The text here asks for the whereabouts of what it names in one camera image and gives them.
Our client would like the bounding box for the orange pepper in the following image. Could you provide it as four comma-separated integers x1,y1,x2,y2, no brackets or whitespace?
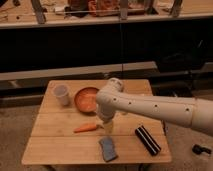
73,123,101,133

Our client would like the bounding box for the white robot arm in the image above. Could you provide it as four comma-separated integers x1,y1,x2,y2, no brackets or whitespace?
96,78,213,137

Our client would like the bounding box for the orange ceramic bowl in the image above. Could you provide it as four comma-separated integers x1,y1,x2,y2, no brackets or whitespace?
74,87,98,113

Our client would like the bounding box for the blue sponge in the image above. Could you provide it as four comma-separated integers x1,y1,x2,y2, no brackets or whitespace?
99,136,118,162

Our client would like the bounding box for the black striped box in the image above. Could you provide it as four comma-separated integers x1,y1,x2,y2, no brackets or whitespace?
135,125,161,156

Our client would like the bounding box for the wooden table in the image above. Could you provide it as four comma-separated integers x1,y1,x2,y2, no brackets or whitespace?
22,80,171,165

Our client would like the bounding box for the translucent plastic cup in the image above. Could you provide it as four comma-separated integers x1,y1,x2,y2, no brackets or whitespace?
52,84,70,106

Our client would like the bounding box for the black object on floor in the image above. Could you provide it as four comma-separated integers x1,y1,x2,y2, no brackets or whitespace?
192,144,211,155

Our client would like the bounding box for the wooden shelf with clutter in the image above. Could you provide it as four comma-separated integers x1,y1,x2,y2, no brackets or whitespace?
0,0,213,29

